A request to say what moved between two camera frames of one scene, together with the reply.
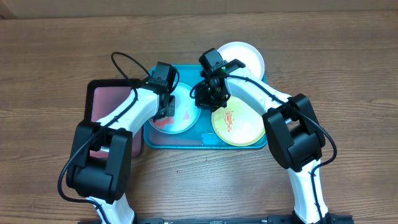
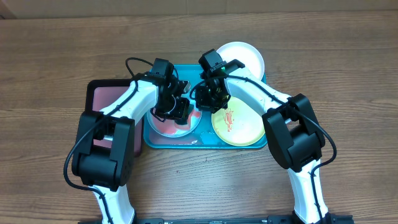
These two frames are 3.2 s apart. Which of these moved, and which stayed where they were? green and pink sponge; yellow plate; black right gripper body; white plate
Moved: green and pink sponge
Stayed: white plate; black right gripper body; yellow plate
